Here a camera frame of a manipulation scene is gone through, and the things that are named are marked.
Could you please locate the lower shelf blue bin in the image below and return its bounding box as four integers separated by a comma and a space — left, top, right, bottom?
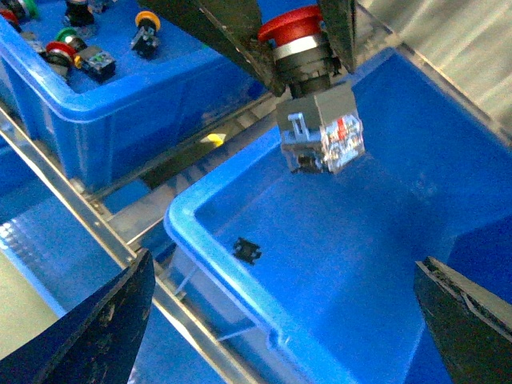
1, 194, 122, 317

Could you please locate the green button front left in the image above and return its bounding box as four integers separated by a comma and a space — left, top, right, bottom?
2, 0, 39, 20

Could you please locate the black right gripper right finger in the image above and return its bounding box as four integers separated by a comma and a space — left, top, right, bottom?
414, 257, 511, 383

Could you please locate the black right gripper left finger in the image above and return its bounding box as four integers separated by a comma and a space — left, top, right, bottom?
1, 249, 155, 383

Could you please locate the green button lying centre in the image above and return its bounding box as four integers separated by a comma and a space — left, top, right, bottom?
56, 27, 116, 83

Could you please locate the red button front hidden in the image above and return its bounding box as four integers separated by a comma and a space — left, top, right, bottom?
45, 41, 76, 82

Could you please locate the blue bin with buttons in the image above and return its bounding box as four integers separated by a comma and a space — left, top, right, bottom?
1, 1, 265, 191

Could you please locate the small black part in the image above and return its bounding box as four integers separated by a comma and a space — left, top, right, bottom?
233, 237, 262, 266

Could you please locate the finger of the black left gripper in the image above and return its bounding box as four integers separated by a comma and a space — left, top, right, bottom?
138, 0, 286, 96
318, 0, 357, 73

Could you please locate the blue target bin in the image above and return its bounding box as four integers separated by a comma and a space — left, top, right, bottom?
164, 49, 511, 383

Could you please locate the metal shelf front rail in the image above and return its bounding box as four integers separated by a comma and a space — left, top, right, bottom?
1, 107, 262, 383

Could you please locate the red button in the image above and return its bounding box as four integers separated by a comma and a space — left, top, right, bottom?
258, 2, 366, 174

